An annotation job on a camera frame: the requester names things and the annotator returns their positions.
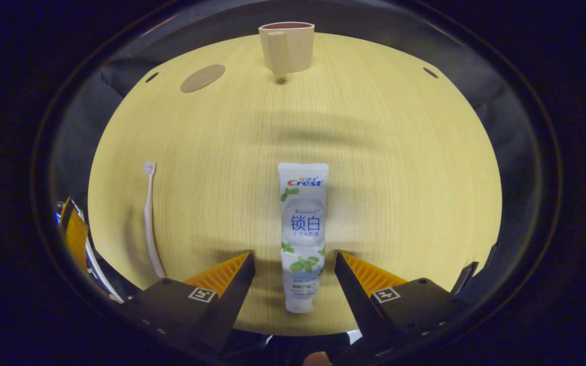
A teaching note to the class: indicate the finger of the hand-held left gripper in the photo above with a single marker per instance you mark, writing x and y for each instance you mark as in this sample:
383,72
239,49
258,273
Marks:
77,236

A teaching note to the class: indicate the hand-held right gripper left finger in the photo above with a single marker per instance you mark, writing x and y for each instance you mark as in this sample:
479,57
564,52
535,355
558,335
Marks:
222,305

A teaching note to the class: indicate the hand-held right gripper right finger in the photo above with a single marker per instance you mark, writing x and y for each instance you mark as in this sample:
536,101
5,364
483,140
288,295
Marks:
361,305

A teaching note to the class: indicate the white toothbrush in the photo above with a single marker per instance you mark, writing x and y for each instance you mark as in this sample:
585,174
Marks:
149,168

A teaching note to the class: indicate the white toothpaste tube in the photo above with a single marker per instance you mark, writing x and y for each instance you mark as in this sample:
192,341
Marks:
303,223

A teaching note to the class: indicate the brown round coaster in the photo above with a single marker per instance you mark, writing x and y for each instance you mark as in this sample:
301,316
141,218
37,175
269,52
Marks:
202,78

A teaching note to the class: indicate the beige cup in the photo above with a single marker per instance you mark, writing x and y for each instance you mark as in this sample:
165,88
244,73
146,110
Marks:
293,51

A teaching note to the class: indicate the wooden desktop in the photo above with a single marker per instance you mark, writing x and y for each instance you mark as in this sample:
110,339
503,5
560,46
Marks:
374,178

